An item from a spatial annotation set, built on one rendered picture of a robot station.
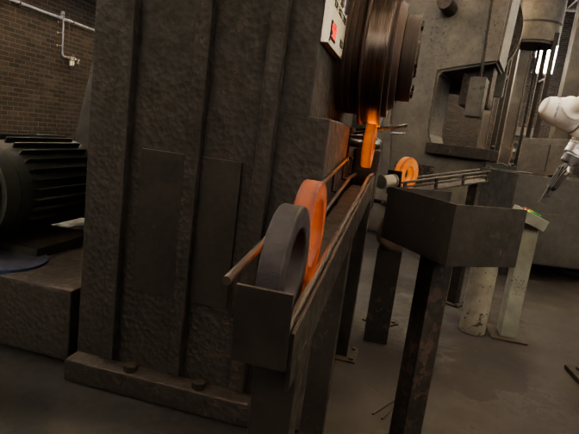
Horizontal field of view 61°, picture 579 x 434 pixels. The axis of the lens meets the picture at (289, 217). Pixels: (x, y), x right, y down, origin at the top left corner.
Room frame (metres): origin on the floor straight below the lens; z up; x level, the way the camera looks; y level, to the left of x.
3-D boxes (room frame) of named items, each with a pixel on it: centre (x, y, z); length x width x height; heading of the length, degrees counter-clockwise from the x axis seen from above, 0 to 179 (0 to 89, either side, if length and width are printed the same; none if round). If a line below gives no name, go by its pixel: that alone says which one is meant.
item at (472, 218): (1.19, -0.39, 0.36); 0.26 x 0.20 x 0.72; 23
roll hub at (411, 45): (1.71, -0.33, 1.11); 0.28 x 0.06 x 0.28; 168
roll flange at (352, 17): (1.75, -0.16, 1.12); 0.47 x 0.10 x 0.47; 168
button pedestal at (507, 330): (2.24, -1.10, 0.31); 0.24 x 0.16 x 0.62; 168
